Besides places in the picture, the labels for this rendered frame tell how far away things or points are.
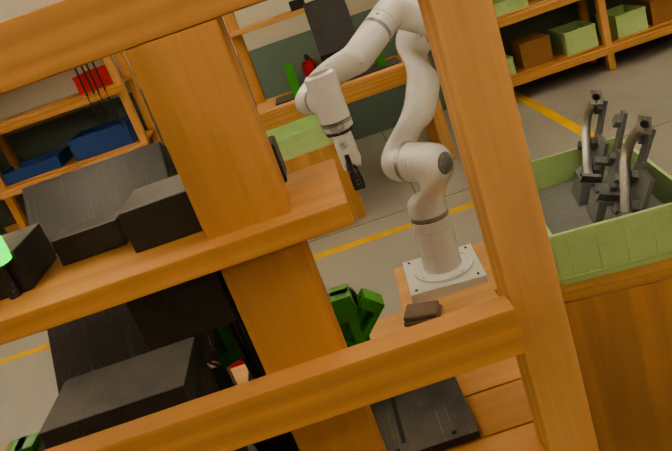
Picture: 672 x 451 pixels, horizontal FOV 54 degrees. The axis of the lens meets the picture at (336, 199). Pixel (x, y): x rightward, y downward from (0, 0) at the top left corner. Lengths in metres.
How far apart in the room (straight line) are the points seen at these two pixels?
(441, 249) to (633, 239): 0.54
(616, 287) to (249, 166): 1.33
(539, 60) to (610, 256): 4.88
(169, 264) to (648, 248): 1.45
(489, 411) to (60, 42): 1.12
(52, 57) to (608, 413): 1.90
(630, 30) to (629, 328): 5.21
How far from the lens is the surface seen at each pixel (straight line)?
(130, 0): 0.99
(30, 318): 1.13
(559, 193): 2.51
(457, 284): 2.02
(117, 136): 6.67
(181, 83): 0.99
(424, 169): 1.88
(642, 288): 2.10
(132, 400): 1.37
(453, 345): 1.12
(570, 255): 2.02
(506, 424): 1.51
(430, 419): 1.54
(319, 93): 1.70
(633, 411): 2.34
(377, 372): 1.12
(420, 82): 1.96
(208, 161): 1.01
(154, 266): 1.05
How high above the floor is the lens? 1.88
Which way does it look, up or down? 20 degrees down
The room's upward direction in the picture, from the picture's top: 20 degrees counter-clockwise
